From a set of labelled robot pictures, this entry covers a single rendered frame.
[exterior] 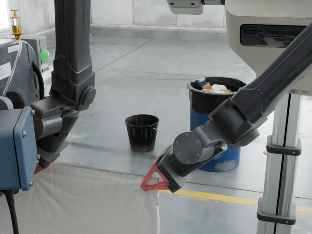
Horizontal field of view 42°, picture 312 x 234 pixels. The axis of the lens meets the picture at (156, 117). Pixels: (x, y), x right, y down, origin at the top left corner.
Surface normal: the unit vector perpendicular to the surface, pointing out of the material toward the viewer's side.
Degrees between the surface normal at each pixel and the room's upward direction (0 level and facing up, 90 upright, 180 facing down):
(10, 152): 90
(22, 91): 90
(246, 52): 130
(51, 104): 20
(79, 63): 100
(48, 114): 110
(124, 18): 90
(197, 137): 74
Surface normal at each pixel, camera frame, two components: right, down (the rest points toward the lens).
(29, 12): 0.96, 0.09
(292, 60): -0.68, 0.22
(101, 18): -0.28, 0.33
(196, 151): -0.49, 0.03
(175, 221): 0.00, -0.94
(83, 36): 0.86, 0.44
